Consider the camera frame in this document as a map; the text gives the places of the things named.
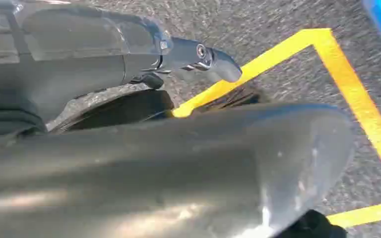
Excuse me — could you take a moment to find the yellow floor tape square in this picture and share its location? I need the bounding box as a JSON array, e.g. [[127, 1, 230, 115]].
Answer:
[[172, 28, 381, 229]]

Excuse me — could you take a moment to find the black robot foot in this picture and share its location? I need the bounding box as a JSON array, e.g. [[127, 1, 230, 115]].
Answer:
[[50, 89, 175, 133]]

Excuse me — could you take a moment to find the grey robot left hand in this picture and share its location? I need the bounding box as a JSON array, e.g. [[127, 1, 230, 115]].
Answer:
[[0, 0, 356, 238]]

